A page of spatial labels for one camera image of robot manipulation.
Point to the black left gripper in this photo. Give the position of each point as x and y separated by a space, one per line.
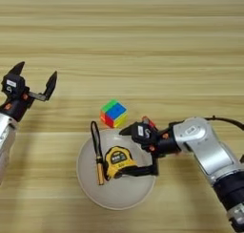
14 109

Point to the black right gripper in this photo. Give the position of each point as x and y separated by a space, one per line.
163 144

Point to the yellow tape measure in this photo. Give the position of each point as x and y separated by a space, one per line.
119 158

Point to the colourful puzzle cube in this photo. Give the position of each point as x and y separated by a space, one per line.
115 112

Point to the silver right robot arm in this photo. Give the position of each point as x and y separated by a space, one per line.
209 151

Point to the right gripper small black box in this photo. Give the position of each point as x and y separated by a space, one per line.
142 131

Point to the gripper small black box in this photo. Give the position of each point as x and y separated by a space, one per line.
142 131
12 84

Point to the left gripper small black box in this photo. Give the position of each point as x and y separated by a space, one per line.
12 84

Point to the red and black pen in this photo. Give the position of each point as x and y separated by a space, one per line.
147 119

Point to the round white plate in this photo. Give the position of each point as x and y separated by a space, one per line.
127 195

